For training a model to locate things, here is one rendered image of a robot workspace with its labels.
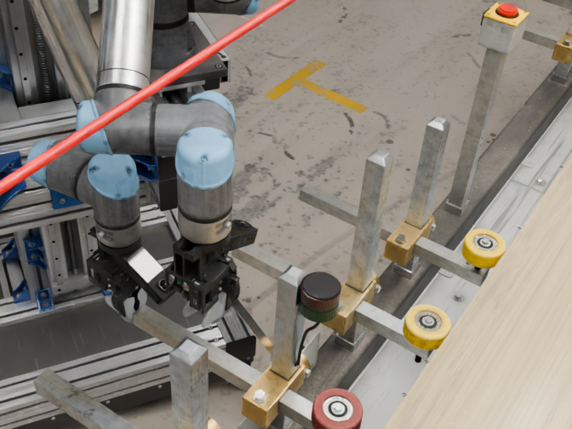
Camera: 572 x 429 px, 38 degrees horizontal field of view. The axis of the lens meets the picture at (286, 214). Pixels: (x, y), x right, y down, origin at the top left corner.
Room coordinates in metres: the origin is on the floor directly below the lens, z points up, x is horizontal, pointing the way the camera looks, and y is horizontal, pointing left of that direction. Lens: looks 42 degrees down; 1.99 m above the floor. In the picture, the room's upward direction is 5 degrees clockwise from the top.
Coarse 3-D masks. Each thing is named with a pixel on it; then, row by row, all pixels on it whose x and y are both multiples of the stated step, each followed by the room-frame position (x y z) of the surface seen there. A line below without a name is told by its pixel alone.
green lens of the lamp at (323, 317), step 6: (300, 300) 0.83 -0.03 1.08; (300, 306) 0.83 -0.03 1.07; (336, 306) 0.83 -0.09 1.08; (300, 312) 0.83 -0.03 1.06; (306, 312) 0.82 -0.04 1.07; (312, 312) 0.82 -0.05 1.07; (318, 312) 0.81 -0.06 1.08; (324, 312) 0.82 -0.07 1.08; (330, 312) 0.82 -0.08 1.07; (336, 312) 0.83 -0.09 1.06; (306, 318) 0.82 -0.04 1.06; (312, 318) 0.82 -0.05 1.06; (318, 318) 0.81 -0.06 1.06; (324, 318) 0.82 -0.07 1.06; (330, 318) 0.82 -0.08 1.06
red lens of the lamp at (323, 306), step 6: (306, 276) 0.86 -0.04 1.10; (300, 288) 0.84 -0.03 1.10; (300, 294) 0.84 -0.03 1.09; (306, 294) 0.83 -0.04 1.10; (306, 300) 0.82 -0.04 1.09; (312, 300) 0.82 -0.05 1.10; (318, 300) 0.81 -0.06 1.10; (324, 300) 0.82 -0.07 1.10; (330, 300) 0.82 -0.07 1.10; (336, 300) 0.83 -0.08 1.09; (312, 306) 0.82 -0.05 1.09; (318, 306) 0.81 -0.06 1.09; (324, 306) 0.81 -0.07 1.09; (330, 306) 0.82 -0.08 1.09
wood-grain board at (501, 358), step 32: (544, 224) 1.26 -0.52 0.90; (512, 256) 1.16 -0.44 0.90; (544, 256) 1.16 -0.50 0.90; (480, 288) 1.06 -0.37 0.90; (512, 288) 1.07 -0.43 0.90; (544, 288) 1.08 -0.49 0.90; (480, 320) 0.98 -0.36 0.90; (512, 320) 0.99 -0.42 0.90; (544, 320) 1.00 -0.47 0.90; (448, 352) 0.91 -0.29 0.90; (480, 352) 0.91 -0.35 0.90; (512, 352) 0.92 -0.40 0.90; (544, 352) 0.92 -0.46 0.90; (416, 384) 0.83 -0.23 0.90; (448, 384) 0.84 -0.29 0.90; (480, 384) 0.84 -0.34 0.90; (512, 384) 0.85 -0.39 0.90; (544, 384) 0.86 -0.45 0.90; (416, 416) 0.77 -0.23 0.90; (448, 416) 0.78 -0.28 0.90; (480, 416) 0.78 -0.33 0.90; (512, 416) 0.79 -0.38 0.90; (544, 416) 0.79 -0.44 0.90
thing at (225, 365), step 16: (144, 304) 0.99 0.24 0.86; (144, 320) 0.96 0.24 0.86; (160, 320) 0.96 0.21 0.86; (160, 336) 0.94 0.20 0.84; (176, 336) 0.93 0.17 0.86; (192, 336) 0.93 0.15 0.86; (208, 352) 0.90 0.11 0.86; (224, 352) 0.90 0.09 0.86; (208, 368) 0.88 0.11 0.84; (224, 368) 0.87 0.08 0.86; (240, 368) 0.87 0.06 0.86; (240, 384) 0.85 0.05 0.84; (288, 400) 0.81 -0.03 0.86; (304, 400) 0.81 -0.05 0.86; (288, 416) 0.80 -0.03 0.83; (304, 416) 0.78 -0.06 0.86
